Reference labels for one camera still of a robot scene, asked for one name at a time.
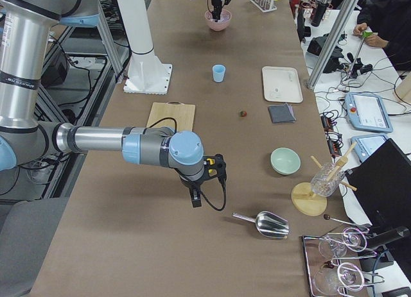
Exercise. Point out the cream rabbit serving tray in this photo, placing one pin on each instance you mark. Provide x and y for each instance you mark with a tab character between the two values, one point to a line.
281	84

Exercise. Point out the wire glass rack tray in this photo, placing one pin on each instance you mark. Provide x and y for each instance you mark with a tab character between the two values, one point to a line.
332	262

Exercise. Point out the glass on wooden stand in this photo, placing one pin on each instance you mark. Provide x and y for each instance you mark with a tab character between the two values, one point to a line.
325	182

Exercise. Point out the grey folded cloth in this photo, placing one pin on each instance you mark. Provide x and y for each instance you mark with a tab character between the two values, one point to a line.
281	113

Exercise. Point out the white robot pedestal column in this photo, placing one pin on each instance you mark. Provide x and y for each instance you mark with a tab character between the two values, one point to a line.
135	21

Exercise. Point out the blue teach pendant far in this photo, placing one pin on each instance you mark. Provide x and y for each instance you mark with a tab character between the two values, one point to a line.
366	111

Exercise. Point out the mint green bowl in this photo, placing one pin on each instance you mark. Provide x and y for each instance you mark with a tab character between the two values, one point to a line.
285	161

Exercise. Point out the aluminium frame post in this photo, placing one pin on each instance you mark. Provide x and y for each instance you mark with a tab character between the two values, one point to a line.
338	27

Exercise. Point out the steel ice scoop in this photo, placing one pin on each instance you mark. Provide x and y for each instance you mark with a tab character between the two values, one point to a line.
268	224

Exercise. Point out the pink bowl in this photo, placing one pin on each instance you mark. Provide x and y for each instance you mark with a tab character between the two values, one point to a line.
218	26

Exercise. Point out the clear ice cubes pile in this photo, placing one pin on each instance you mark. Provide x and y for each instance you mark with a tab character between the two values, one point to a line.
224	16

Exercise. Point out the seated person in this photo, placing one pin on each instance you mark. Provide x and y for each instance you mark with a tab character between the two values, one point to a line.
389	21

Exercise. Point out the blue teach pendant near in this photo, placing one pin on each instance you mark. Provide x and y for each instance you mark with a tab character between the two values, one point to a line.
366	145

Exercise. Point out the blue teach pendant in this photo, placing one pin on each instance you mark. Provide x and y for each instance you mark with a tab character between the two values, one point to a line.
366	111
366	145

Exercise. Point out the wooden cup stand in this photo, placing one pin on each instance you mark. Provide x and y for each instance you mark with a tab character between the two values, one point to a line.
309	203

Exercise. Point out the light blue cup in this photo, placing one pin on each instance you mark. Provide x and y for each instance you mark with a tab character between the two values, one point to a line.
218	73

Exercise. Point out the wooden cutting board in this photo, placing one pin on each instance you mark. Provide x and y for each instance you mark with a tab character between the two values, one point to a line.
183	114

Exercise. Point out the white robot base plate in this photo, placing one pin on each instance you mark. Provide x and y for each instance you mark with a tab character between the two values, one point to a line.
144	78

